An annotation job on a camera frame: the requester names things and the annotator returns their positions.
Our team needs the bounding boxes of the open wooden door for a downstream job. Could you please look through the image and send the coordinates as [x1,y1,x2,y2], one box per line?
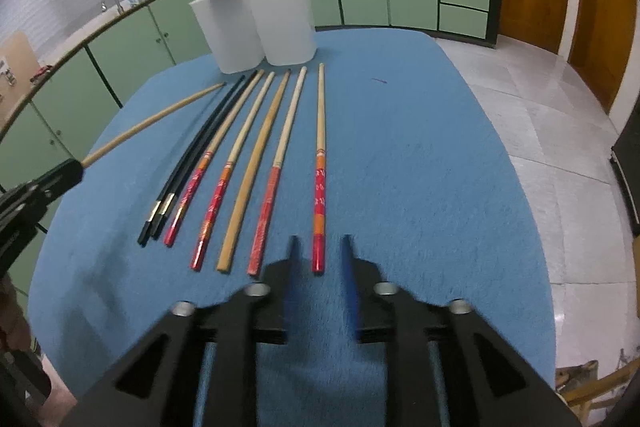
[569,0,640,112]

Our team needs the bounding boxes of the person's left hand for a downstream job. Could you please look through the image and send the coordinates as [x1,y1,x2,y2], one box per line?
[0,277,32,353]

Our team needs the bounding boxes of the tall white plastic container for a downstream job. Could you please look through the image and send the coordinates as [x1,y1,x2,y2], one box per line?
[234,0,317,67]

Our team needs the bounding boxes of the blue table cloth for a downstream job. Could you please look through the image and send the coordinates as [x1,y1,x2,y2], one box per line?
[27,29,559,427]

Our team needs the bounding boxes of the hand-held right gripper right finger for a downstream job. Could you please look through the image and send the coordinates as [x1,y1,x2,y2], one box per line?
[340,234,584,427]

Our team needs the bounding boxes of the black glass cabinet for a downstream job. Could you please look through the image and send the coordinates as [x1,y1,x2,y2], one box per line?
[610,106,640,239]

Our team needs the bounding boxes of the short white plastic container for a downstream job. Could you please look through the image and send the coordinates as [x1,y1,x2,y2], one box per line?
[188,0,264,74]

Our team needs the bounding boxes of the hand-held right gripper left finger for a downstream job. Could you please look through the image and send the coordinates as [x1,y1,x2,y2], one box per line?
[60,235,302,427]

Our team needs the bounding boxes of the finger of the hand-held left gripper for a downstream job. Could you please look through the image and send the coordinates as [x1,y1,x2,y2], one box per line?
[27,159,85,208]

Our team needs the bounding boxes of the plain wooden chopstick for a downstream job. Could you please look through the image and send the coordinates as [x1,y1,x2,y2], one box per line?
[81,82,227,168]

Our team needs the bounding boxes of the wooden chair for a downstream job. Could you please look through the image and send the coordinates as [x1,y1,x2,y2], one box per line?
[553,358,640,414]

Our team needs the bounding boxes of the red-tipped wooden chopsticks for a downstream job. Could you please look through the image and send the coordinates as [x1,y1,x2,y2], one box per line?
[216,70,292,273]

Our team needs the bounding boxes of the black chopstick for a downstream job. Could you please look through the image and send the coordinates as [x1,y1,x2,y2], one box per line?
[138,75,247,246]
[151,69,260,240]

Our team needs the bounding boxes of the red-handled wooden chopstick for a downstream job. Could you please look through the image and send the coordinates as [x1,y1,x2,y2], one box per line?
[247,67,308,277]
[190,72,276,271]
[312,63,328,274]
[164,69,266,247]

